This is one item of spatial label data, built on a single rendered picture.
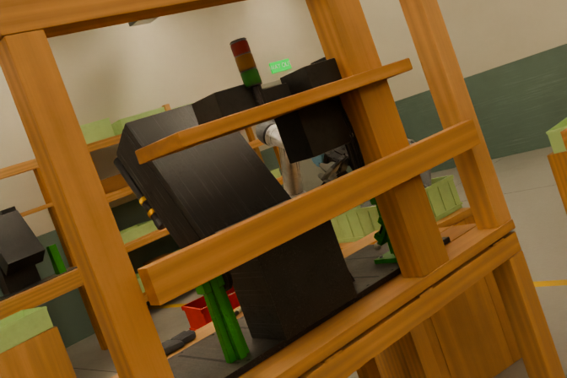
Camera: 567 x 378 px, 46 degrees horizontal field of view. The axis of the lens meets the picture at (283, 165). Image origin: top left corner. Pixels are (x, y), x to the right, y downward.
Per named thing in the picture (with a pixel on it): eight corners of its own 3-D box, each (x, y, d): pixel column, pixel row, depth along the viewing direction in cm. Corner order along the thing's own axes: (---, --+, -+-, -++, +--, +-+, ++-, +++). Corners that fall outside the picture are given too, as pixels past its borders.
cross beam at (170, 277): (150, 305, 151) (136, 269, 151) (469, 146, 231) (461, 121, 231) (159, 305, 147) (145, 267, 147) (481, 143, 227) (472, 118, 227)
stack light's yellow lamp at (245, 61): (236, 75, 185) (231, 60, 185) (250, 71, 188) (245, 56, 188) (246, 70, 181) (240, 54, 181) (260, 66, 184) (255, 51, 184)
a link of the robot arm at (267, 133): (241, 119, 281) (323, 147, 246) (261, 111, 287) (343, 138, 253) (244, 144, 286) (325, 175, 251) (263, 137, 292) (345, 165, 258)
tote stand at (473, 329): (365, 382, 364) (316, 247, 359) (433, 340, 388) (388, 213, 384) (449, 408, 304) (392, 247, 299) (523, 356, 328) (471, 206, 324)
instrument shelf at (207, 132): (138, 164, 178) (133, 151, 178) (360, 89, 234) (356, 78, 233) (183, 148, 159) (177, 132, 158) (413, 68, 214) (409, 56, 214)
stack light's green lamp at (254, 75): (242, 90, 185) (236, 75, 185) (256, 86, 188) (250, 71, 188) (251, 85, 181) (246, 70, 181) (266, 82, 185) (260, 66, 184)
